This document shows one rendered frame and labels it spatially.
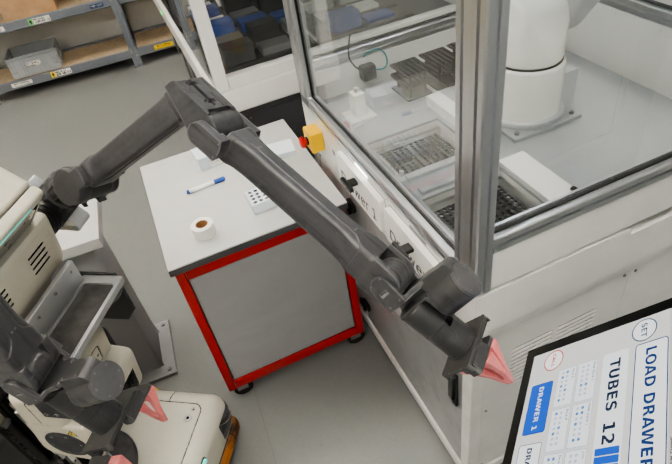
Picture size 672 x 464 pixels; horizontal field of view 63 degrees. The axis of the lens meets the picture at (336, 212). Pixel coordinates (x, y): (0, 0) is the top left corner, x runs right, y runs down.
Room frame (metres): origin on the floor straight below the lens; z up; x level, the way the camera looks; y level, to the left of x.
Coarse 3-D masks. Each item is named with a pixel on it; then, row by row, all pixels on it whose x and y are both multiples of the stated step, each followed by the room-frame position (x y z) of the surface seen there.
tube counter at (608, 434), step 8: (600, 424) 0.35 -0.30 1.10; (608, 424) 0.34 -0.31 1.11; (616, 424) 0.33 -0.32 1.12; (600, 432) 0.34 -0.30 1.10; (608, 432) 0.33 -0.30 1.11; (616, 432) 0.32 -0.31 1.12; (600, 440) 0.33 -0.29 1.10; (608, 440) 0.32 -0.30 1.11; (616, 440) 0.31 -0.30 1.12; (600, 448) 0.31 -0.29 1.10; (608, 448) 0.31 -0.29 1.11; (616, 448) 0.30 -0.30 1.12; (592, 456) 0.31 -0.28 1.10; (600, 456) 0.30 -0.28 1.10; (608, 456) 0.30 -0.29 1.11; (616, 456) 0.29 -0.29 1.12
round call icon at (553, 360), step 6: (564, 348) 0.52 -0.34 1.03; (546, 354) 0.53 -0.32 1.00; (552, 354) 0.52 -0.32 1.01; (558, 354) 0.51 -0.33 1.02; (546, 360) 0.52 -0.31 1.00; (552, 360) 0.51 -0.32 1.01; (558, 360) 0.50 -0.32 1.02; (546, 366) 0.50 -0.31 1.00; (552, 366) 0.50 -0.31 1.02; (558, 366) 0.49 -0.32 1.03; (546, 372) 0.49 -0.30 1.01
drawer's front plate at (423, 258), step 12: (384, 216) 1.08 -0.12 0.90; (396, 216) 1.04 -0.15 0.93; (396, 228) 1.02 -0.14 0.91; (408, 228) 0.99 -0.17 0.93; (396, 240) 1.02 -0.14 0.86; (408, 240) 0.96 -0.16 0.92; (420, 252) 0.90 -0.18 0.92; (420, 264) 0.90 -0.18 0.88; (432, 264) 0.85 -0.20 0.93; (420, 276) 0.91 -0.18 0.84
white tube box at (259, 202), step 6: (246, 192) 1.43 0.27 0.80; (252, 192) 1.42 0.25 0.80; (258, 192) 1.42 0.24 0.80; (246, 198) 1.43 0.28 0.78; (252, 198) 1.39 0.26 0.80; (258, 198) 1.39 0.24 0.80; (264, 198) 1.38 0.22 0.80; (252, 204) 1.36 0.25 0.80; (258, 204) 1.36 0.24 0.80; (264, 204) 1.37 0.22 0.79; (270, 204) 1.37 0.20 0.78; (258, 210) 1.36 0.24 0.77; (264, 210) 1.36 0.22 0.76
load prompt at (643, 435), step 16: (640, 352) 0.42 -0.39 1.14; (656, 352) 0.40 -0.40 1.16; (640, 368) 0.39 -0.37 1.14; (656, 368) 0.38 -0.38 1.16; (640, 384) 0.37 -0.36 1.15; (656, 384) 0.36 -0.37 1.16; (640, 400) 0.35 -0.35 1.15; (656, 400) 0.33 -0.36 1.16; (640, 416) 0.33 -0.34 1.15; (656, 416) 0.31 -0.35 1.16; (640, 432) 0.31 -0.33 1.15; (656, 432) 0.30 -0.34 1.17; (640, 448) 0.29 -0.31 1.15; (656, 448) 0.28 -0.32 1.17
